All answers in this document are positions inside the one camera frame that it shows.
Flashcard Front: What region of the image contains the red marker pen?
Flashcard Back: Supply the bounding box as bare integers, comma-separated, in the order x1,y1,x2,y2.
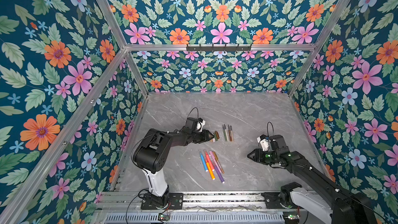
204,151,215,171

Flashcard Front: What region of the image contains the dark green brown marker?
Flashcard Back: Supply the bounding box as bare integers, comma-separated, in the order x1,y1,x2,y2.
222,124,229,142

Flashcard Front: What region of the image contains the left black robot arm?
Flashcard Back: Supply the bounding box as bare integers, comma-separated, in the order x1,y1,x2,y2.
132,117,214,198

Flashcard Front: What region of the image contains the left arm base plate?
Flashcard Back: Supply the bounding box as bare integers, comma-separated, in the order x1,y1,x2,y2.
141,193,184,210

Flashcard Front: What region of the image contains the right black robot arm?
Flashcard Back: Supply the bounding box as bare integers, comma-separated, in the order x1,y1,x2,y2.
247,135,377,224

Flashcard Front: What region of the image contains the purple marker pen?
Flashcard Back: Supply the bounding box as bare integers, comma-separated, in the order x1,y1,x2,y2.
214,164,225,184

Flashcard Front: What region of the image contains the white vented cable duct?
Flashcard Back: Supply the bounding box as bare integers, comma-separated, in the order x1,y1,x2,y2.
103,212,285,224

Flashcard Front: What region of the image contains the orange marker pen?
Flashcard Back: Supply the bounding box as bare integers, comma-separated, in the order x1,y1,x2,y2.
206,162,215,180

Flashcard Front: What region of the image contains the blue marker pen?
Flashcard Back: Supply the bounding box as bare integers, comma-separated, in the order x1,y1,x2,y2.
200,152,208,172

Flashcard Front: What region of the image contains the black hook bar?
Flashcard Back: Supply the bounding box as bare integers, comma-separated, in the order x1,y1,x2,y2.
186,44,252,53

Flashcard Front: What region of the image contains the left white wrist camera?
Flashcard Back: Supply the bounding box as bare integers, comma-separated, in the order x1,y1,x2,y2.
196,118,206,132

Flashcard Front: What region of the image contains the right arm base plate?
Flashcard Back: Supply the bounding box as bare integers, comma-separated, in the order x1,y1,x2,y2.
261,191,302,209

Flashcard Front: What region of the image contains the aluminium front rail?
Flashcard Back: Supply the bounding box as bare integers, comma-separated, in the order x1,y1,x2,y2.
96,191,352,212

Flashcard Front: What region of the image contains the ochre brown marker pen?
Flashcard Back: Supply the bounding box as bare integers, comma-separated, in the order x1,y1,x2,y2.
230,126,234,142

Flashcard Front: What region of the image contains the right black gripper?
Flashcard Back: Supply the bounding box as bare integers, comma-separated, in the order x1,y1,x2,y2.
246,148,279,164

